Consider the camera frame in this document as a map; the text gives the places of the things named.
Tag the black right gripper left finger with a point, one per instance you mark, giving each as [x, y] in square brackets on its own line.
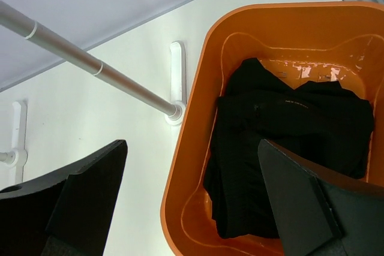
[67, 211]

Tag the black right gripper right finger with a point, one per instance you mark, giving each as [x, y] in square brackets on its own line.
[319, 211]

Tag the black shorts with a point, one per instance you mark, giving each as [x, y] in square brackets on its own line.
[319, 121]

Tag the orange plastic basket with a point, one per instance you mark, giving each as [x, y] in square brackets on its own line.
[298, 42]

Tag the white metal clothes rack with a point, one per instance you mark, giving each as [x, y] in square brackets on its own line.
[72, 109]

